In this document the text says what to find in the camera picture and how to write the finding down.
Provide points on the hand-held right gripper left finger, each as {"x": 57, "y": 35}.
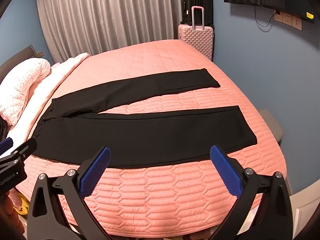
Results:
{"x": 96, "y": 172}

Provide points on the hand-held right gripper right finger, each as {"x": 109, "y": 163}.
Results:
{"x": 225, "y": 170}

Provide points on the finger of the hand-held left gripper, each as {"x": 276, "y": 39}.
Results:
{"x": 6, "y": 145}
{"x": 25, "y": 148}

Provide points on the black pants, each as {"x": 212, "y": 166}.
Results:
{"x": 150, "y": 130}

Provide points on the yellow and pink cloth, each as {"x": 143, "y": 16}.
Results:
{"x": 21, "y": 206}

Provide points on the pink dotted pillow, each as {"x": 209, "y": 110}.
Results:
{"x": 20, "y": 85}

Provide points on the pink quilted bed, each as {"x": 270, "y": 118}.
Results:
{"x": 162, "y": 192}

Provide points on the light pink blanket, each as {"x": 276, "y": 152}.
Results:
{"x": 62, "y": 72}

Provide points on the grey headboard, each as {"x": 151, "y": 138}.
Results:
{"x": 17, "y": 58}

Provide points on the white cabinet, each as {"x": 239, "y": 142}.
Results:
{"x": 306, "y": 212}

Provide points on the pink hard suitcase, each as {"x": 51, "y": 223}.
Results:
{"x": 196, "y": 40}

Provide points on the grey pleated curtain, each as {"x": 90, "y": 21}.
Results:
{"x": 107, "y": 15}

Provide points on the beige wall socket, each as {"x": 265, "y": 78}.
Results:
{"x": 287, "y": 18}
{"x": 278, "y": 16}
{"x": 297, "y": 22}

